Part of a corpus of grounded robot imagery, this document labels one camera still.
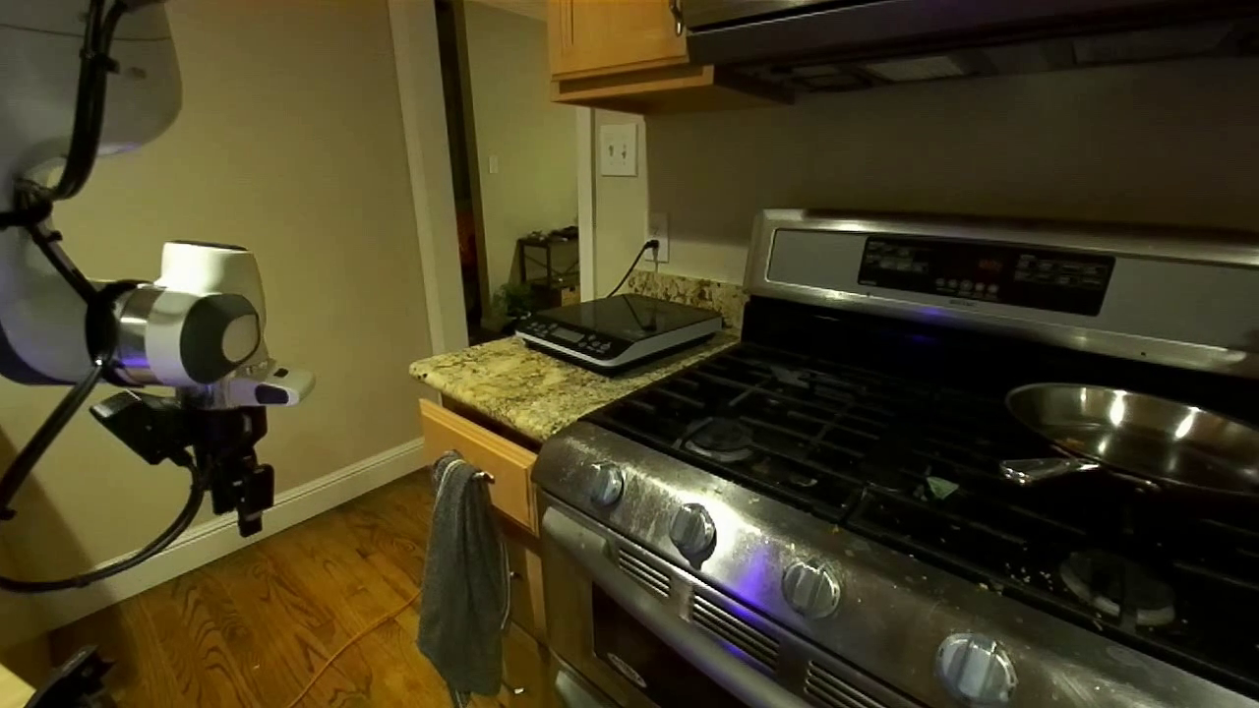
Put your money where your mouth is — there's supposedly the grey striped towel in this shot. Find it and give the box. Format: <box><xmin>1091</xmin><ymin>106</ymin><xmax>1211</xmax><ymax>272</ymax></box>
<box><xmin>415</xmin><ymin>452</ymin><xmax>521</xmax><ymax>703</ymax></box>

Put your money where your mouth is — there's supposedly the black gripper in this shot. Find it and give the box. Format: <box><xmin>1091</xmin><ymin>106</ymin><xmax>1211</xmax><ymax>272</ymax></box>
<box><xmin>189</xmin><ymin>401</ymin><xmax>281</xmax><ymax>539</ymax></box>

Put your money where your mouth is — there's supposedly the granite countertop with cooktop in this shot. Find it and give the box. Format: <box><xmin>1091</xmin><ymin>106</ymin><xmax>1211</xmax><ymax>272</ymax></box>
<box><xmin>404</xmin><ymin>269</ymin><xmax>748</xmax><ymax>447</ymax></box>

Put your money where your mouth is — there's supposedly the stainless steel gas stove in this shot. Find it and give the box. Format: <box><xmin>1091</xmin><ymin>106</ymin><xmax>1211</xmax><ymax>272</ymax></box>
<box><xmin>527</xmin><ymin>207</ymin><xmax>1259</xmax><ymax>708</ymax></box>

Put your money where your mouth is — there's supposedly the steel frying pan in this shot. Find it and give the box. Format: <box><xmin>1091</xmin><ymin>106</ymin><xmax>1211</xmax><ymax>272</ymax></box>
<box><xmin>996</xmin><ymin>378</ymin><xmax>1259</xmax><ymax>502</ymax></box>

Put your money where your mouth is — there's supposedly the looping black robot cable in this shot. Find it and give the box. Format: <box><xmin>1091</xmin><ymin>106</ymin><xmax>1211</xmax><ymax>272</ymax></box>
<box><xmin>0</xmin><ymin>443</ymin><xmax>218</xmax><ymax>597</ymax></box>

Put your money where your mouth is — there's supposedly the white light switch plate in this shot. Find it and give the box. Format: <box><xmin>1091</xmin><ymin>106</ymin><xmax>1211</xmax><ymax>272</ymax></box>
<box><xmin>594</xmin><ymin>115</ymin><xmax>641</xmax><ymax>180</ymax></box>

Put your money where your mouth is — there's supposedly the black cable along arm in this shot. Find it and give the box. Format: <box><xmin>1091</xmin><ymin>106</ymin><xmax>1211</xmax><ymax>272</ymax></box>
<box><xmin>47</xmin><ymin>0</ymin><xmax>135</xmax><ymax>199</ymax></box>

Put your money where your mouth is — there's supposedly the black induction cooktop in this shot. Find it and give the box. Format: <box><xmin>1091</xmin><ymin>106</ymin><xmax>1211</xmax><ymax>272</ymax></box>
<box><xmin>512</xmin><ymin>292</ymin><xmax>725</xmax><ymax>378</ymax></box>

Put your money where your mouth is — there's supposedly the black cooktop power cable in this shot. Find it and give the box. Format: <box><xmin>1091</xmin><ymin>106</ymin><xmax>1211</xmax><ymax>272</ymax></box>
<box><xmin>603</xmin><ymin>235</ymin><xmax>666</xmax><ymax>306</ymax></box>

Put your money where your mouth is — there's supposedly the wooden wall cabinet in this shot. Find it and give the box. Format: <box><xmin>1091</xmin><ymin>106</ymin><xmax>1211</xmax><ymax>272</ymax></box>
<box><xmin>542</xmin><ymin>0</ymin><xmax>721</xmax><ymax>110</ymax></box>

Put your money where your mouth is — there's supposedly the stainless steel microwave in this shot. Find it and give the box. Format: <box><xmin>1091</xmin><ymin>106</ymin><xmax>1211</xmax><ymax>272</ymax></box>
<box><xmin>672</xmin><ymin>0</ymin><xmax>1259</xmax><ymax>104</ymax></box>

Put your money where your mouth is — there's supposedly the wooden kitchen drawer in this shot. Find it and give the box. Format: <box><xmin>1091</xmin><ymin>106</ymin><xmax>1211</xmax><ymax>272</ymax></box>
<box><xmin>415</xmin><ymin>395</ymin><xmax>542</xmax><ymax>539</ymax></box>

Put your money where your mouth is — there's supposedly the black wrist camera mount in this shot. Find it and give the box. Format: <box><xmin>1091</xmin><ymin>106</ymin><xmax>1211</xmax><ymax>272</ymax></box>
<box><xmin>91</xmin><ymin>390</ymin><xmax>202</xmax><ymax>469</ymax></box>

